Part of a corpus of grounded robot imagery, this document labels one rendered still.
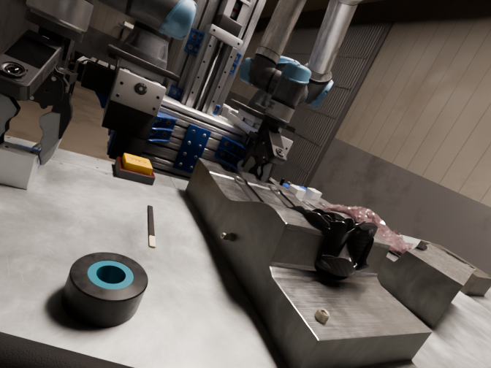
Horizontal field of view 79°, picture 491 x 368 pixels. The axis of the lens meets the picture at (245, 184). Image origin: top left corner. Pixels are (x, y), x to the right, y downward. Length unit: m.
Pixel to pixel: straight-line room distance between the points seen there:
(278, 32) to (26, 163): 0.74
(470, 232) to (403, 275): 2.58
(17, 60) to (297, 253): 0.44
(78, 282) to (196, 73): 0.99
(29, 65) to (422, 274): 0.78
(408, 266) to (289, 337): 0.43
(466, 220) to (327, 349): 3.03
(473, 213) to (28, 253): 3.26
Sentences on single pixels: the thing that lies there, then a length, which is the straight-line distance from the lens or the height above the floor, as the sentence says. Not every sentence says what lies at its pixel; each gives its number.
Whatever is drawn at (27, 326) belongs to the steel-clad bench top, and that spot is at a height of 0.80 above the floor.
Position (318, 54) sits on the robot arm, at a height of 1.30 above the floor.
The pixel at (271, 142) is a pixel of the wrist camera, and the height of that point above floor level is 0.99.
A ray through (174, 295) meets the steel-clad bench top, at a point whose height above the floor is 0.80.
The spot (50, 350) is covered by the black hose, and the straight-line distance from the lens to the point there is 0.27.
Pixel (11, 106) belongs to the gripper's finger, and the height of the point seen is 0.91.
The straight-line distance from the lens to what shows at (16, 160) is 0.56.
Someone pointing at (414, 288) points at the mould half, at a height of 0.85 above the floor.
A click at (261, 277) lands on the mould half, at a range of 0.45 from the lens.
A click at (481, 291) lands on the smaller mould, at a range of 1.31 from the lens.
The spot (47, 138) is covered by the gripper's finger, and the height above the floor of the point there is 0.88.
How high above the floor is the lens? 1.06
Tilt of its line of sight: 14 degrees down
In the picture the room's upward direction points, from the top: 25 degrees clockwise
